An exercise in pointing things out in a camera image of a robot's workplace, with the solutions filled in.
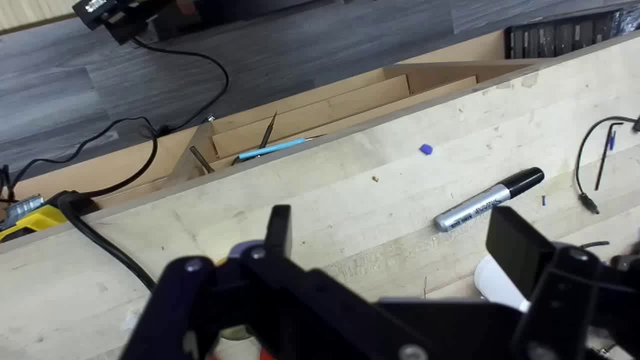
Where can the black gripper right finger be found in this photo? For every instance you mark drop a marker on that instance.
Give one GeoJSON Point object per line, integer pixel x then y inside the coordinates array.
{"type": "Point", "coordinates": [516, 246]}

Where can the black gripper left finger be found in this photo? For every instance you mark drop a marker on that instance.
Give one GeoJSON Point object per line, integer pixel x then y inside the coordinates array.
{"type": "Point", "coordinates": [279, 230]}

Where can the black silver marker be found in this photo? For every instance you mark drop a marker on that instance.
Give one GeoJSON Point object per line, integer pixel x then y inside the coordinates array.
{"type": "Point", "coordinates": [486, 201]}

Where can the white cup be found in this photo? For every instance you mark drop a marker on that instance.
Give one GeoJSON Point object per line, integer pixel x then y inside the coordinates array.
{"type": "Point", "coordinates": [497, 282]}

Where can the light blue pen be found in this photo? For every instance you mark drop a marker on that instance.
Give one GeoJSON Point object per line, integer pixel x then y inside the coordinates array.
{"type": "Point", "coordinates": [272, 148]}

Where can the dark short tool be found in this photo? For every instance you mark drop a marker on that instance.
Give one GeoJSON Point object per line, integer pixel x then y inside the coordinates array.
{"type": "Point", "coordinates": [203, 160]}

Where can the dark blue pen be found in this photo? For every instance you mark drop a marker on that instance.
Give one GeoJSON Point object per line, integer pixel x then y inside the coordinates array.
{"type": "Point", "coordinates": [606, 153]}

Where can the wooden drawer organizer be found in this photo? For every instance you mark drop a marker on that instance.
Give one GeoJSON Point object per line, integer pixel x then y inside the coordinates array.
{"type": "Point", "coordinates": [346, 100]}

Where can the black flat base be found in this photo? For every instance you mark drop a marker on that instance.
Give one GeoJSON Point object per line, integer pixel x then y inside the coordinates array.
{"type": "Point", "coordinates": [226, 13]}

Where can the yellow tool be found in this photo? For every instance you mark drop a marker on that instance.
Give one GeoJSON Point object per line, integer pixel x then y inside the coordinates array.
{"type": "Point", "coordinates": [30, 221]}

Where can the black device with label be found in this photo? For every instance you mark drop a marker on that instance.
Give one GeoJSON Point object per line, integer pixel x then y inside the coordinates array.
{"type": "Point", "coordinates": [107, 13]}

